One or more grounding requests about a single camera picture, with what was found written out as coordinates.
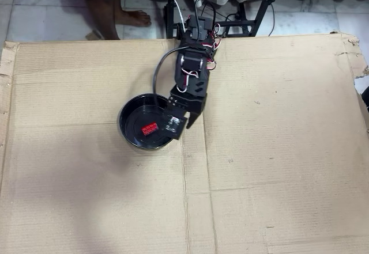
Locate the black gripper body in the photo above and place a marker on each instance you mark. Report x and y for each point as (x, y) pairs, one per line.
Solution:
(188, 103)

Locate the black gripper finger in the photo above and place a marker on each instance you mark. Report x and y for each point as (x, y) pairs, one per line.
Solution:
(193, 120)

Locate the red lego block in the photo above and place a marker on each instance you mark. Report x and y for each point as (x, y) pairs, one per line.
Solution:
(149, 128)

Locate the black round plastic bowl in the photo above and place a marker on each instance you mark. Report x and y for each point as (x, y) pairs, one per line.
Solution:
(135, 115)

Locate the small cardboard scrap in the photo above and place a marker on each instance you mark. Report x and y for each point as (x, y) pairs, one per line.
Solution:
(93, 36)

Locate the bare person leg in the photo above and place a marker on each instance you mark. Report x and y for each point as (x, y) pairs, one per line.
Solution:
(103, 15)

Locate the brown cardboard sheet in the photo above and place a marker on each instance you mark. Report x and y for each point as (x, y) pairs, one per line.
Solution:
(86, 193)

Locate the black square wrist camera mount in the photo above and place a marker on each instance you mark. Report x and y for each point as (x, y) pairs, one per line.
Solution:
(173, 123)

